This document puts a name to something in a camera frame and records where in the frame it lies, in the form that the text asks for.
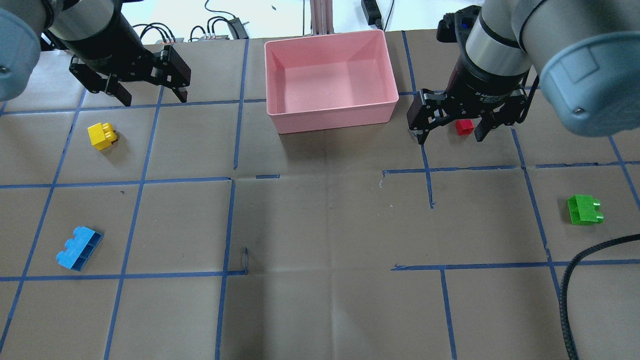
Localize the yellow toy block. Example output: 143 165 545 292
87 122 118 151

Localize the red toy block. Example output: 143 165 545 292
454 119 475 136

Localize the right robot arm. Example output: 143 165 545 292
406 0 640 144

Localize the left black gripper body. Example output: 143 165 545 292
68 20 171 93

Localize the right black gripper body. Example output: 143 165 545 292
422 54 531 125

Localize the black power adapter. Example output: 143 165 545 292
360 0 383 30

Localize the green toy block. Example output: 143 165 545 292
567 194 605 226

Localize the pink plastic box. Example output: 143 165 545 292
263 29 400 135

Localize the black connector box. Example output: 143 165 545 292
227 17 250 40

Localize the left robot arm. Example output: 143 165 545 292
0 0 192 107

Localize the black corrugated cable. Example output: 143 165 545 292
559 233 640 360

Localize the aluminium frame post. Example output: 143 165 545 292
310 0 335 35

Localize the blue toy block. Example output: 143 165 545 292
55 227 104 272

